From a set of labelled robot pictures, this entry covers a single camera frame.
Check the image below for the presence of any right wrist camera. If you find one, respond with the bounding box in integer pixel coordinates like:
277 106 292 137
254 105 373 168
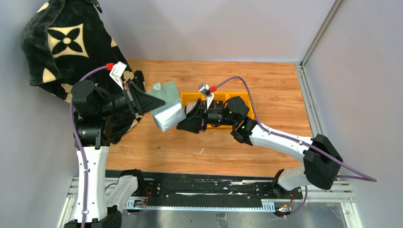
198 83 216 108

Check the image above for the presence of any black cream floral blanket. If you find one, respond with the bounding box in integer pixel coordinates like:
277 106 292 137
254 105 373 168
20 0 146 144

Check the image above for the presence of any yellow left plastic bin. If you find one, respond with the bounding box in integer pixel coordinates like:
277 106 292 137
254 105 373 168
180 92 205 107

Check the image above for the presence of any yellow middle plastic bin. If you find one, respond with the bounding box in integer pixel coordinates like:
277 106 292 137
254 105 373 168
202 93 229 130

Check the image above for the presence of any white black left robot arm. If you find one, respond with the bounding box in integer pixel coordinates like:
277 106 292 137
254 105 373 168
65 79 165 228

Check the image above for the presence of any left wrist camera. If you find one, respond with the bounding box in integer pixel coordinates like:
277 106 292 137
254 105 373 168
106 61 127 90

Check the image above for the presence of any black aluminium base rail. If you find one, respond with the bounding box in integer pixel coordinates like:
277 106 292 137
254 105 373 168
67 169 355 218

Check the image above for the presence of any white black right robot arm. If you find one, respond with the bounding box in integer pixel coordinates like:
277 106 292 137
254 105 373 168
176 96 343 198

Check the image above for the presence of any aluminium corner frame post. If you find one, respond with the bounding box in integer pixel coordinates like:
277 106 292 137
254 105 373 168
295 0 344 136

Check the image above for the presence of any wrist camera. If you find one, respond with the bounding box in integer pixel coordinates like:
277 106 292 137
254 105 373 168
106 61 127 90
198 83 216 108

